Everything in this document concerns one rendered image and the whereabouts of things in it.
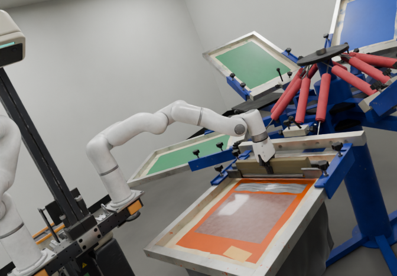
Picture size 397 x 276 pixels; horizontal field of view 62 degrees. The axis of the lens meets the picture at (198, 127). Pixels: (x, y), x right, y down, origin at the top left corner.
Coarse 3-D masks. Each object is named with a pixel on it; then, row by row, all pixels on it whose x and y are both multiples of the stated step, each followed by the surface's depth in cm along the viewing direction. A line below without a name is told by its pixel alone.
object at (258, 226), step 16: (272, 192) 145; (304, 192) 135; (256, 208) 138; (272, 208) 133; (288, 208) 129; (240, 224) 131; (256, 224) 127; (272, 224) 123; (224, 240) 126; (240, 240) 122; (256, 240) 118; (256, 256) 110
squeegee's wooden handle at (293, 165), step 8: (240, 160) 165; (248, 160) 161; (256, 160) 157; (272, 160) 150; (280, 160) 147; (288, 160) 144; (296, 160) 141; (304, 160) 139; (240, 168) 165; (248, 168) 161; (256, 168) 158; (264, 168) 155; (272, 168) 152; (280, 168) 149; (288, 168) 146; (296, 168) 143
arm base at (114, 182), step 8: (104, 176) 147; (112, 176) 148; (120, 176) 150; (104, 184) 150; (112, 184) 148; (120, 184) 149; (112, 192) 149; (120, 192) 150; (128, 192) 152; (112, 200) 152; (120, 200) 150; (128, 200) 150
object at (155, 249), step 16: (208, 192) 162; (320, 192) 124; (192, 208) 153; (304, 208) 119; (176, 224) 144; (304, 224) 113; (160, 240) 138; (288, 240) 106; (160, 256) 128; (176, 256) 121; (192, 256) 118; (272, 256) 102; (208, 272) 110; (224, 272) 104; (240, 272) 100; (256, 272) 98; (272, 272) 98
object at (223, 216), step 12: (240, 180) 168; (252, 180) 163; (264, 180) 158; (228, 192) 162; (240, 192) 156; (252, 192) 152; (216, 204) 154; (228, 204) 150; (240, 204) 146; (252, 204) 142; (204, 216) 148; (216, 216) 144; (228, 216) 140; (240, 216) 137; (192, 228) 143; (204, 228) 139; (216, 228) 135; (228, 228) 132; (180, 240) 138; (192, 240) 134; (204, 240) 131; (216, 240) 128
